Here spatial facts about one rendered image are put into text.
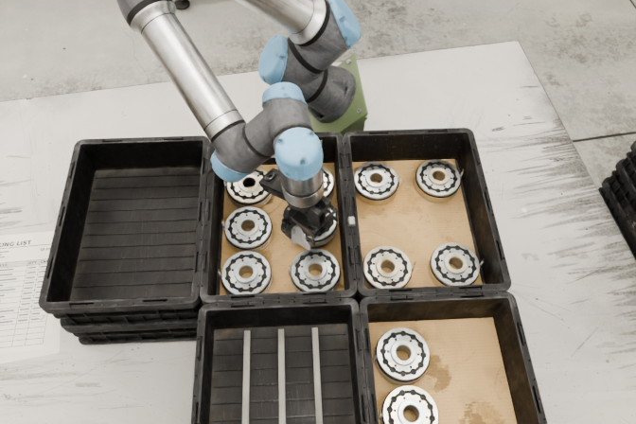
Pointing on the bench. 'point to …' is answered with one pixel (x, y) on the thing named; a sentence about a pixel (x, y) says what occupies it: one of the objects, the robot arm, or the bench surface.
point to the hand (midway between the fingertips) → (302, 229)
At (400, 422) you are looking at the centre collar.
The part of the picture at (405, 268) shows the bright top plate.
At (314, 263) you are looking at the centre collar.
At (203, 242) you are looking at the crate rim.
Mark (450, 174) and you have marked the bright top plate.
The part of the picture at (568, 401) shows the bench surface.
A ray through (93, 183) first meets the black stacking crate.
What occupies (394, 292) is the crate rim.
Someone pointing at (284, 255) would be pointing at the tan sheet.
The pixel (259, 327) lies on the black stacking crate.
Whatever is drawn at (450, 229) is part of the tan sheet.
